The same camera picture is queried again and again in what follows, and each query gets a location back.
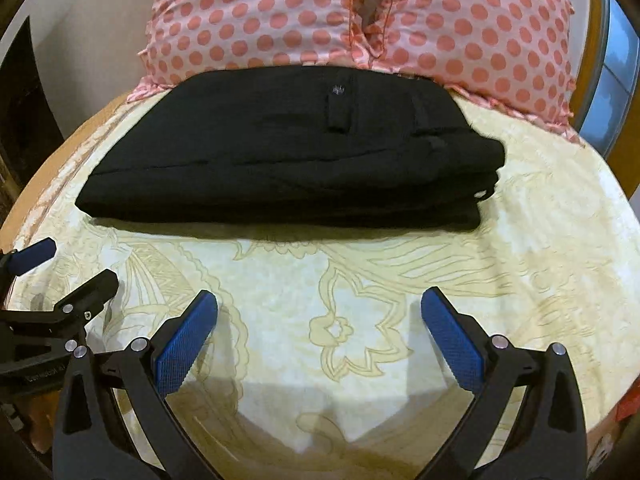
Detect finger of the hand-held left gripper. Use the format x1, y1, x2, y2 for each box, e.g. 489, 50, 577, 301
49, 268, 121, 333
0, 238, 57, 286

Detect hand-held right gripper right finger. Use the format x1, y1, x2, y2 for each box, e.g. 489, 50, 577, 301
420, 287, 588, 480

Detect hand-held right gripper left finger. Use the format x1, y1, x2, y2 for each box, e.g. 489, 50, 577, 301
52, 290, 221, 480

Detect black pants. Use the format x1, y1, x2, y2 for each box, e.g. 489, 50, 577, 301
75, 67, 506, 233

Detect yellow floral bed sheet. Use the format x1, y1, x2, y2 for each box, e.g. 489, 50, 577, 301
0, 77, 640, 480

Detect dark furniture panel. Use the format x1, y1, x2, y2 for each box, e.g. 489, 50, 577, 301
0, 15, 67, 206

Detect wooden bed headboard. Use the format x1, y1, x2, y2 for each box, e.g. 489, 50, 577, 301
570, 0, 640, 196

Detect pink polka-dot pillow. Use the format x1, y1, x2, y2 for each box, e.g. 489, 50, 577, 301
125, 0, 586, 147

